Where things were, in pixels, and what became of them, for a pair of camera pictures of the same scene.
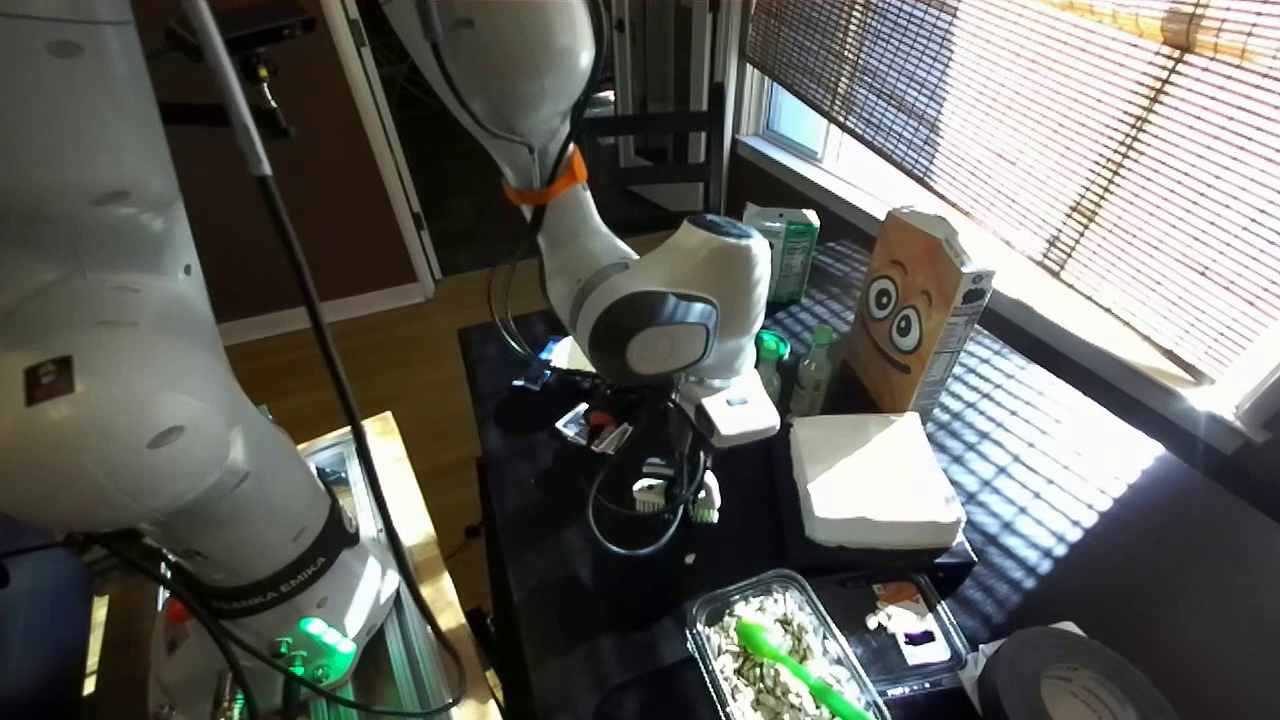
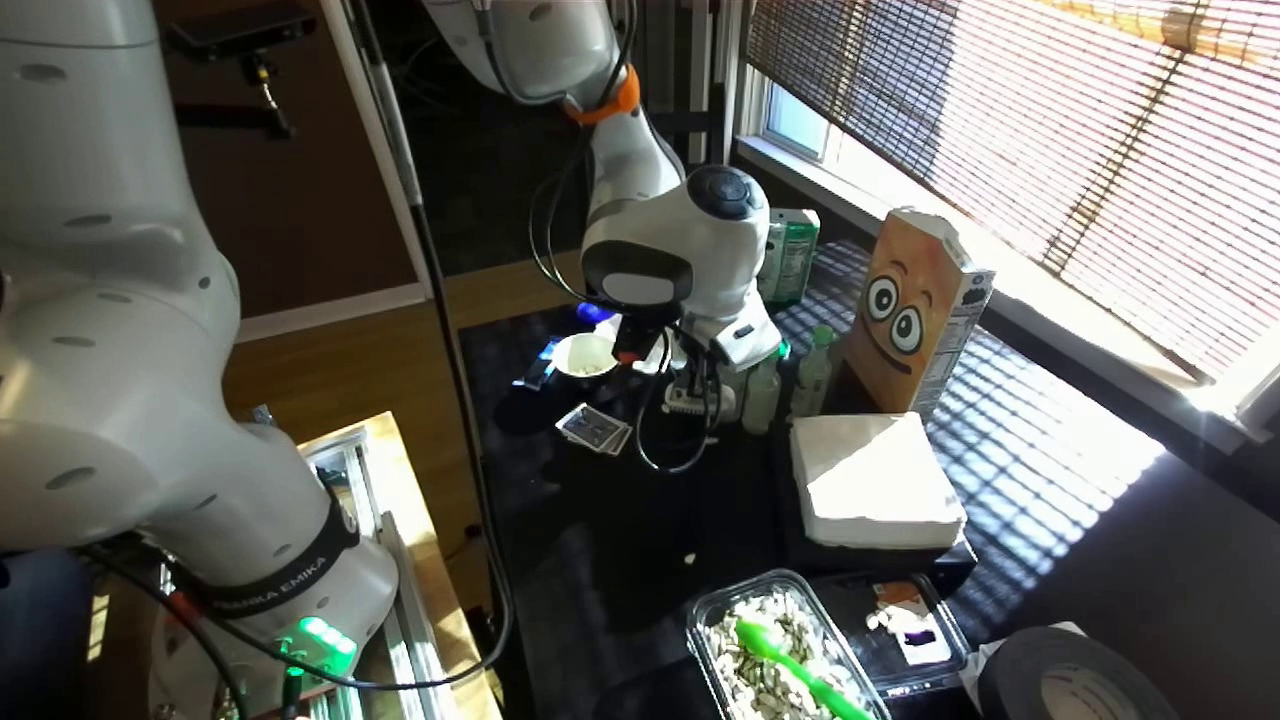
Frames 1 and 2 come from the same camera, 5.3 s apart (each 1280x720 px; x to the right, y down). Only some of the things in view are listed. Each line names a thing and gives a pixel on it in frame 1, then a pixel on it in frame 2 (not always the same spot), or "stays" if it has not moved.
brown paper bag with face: [920, 299] stays
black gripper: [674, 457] to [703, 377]
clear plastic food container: [748, 685] stays
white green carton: [793, 238] stays
